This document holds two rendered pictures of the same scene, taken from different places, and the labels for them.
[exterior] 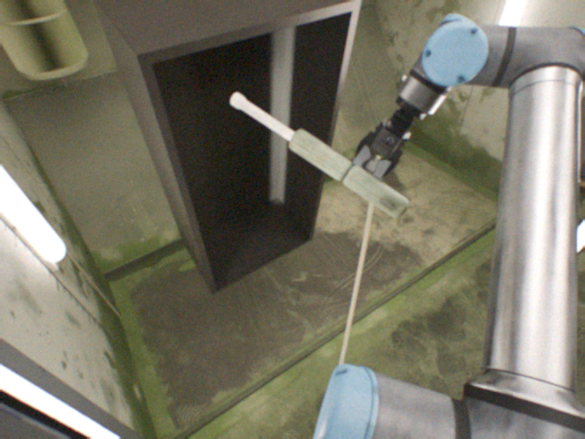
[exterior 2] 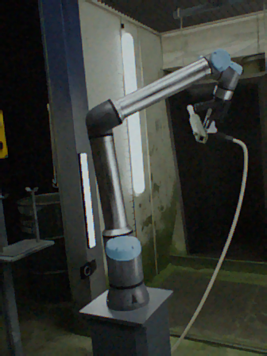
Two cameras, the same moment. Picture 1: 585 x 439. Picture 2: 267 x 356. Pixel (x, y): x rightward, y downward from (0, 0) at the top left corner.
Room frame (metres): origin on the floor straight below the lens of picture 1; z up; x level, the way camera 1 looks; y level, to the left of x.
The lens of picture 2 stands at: (-0.63, -1.58, 1.35)
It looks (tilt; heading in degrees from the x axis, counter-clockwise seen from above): 8 degrees down; 57
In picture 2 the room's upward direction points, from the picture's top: 4 degrees counter-clockwise
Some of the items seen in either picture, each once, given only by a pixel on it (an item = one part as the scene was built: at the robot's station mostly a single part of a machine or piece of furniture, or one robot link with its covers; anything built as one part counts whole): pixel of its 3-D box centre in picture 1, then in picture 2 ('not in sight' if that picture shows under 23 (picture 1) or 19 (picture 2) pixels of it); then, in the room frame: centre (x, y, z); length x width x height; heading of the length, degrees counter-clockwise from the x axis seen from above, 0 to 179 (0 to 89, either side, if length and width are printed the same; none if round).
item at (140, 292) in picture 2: not in sight; (126, 290); (0.07, -0.26, 0.69); 0.19 x 0.19 x 0.10
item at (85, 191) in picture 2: (64, 418); (87, 200); (0.29, 0.60, 0.96); 0.06 x 0.02 x 0.63; 30
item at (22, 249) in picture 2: not in sight; (18, 219); (-0.20, 0.42, 0.95); 0.26 x 0.15 x 0.32; 30
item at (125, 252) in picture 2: not in sight; (124, 259); (0.07, -0.25, 0.83); 0.17 x 0.15 x 0.18; 67
